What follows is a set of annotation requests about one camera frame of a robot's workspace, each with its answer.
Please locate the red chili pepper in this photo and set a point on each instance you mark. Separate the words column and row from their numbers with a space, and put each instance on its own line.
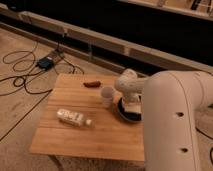
column 92, row 84

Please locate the wooden table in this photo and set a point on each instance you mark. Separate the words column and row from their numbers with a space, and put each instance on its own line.
column 108, row 137

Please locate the white rectangular eraser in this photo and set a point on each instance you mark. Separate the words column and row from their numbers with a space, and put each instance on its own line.
column 132, row 109

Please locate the black bowl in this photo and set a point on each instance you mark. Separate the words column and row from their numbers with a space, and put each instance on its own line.
column 129, row 116

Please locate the dark power adapter box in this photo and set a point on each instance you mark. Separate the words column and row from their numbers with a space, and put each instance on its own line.
column 45, row 63

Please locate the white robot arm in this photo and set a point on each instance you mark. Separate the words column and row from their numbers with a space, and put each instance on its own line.
column 167, row 102

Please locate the clear plastic bottle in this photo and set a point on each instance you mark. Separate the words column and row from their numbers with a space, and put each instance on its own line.
column 73, row 118

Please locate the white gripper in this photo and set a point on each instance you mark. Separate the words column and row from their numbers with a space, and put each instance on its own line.
column 129, row 99

